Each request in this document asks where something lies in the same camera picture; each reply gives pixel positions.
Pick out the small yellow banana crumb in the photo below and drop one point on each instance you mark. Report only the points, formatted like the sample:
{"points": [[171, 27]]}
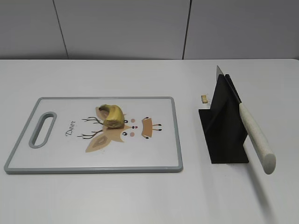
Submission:
{"points": [[204, 99]]}

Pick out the black knife stand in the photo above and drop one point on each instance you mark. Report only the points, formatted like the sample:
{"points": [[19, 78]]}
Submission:
{"points": [[223, 128]]}

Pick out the white handled kitchen knife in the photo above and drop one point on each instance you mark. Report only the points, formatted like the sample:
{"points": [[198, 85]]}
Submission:
{"points": [[259, 141]]}

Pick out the white deer cutting board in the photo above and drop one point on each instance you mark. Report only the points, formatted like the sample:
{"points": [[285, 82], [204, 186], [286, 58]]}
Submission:
{"points": [[66, 135]]}

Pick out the yellow banana piece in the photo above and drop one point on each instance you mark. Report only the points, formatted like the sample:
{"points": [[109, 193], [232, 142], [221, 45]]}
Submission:
{"points": [[115, 118]]}

